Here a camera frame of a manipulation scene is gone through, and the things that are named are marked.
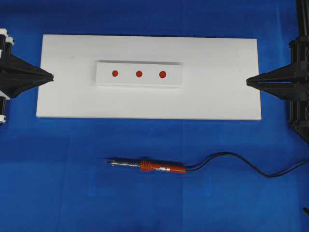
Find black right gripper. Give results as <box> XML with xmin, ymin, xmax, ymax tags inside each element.
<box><xmin>246</xmin><ymin>35</ymin><xmax>309</xmax><ymax>130</ymax></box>

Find left gripper white rollers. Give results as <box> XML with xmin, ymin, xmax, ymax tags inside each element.
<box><xmin>0</xmin><ymin>28</ymin><xmax>54</xmax><ymax>125</ymax></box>

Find black soldering iron cable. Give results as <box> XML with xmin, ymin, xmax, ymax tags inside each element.
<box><xmin>185</xmin><ymin>152</ymin><xmax>309</xmax><ymax>178</ymax></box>

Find red handled soldering iron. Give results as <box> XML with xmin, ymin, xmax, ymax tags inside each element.
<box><xmin>105</xmin><ymin>158</ymin><xmax>186</xmax><ymax>174</ymax></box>

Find large white base board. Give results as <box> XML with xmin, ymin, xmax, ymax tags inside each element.
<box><xmin>36</xmin><ymin>34</ymin><xmax>262</xmax><ymax>120</ymax></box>

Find blue table cloth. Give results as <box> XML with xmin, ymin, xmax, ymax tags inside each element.
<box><xmin>0</xmin><ymin>0</ymin><xmax>309</xmax><ymax>232</ymax></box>

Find small white marked plate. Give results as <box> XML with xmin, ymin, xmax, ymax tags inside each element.
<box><xmin>96</xmin><ymin>60</ymin><xmax>183</xmax><ymax>88</ymax></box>

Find black aluminium frame rail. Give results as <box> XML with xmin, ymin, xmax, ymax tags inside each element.
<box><xmin>296</xmin><ymin>0</ymin><xmax>309</xmax><ymax>36</ymax></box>

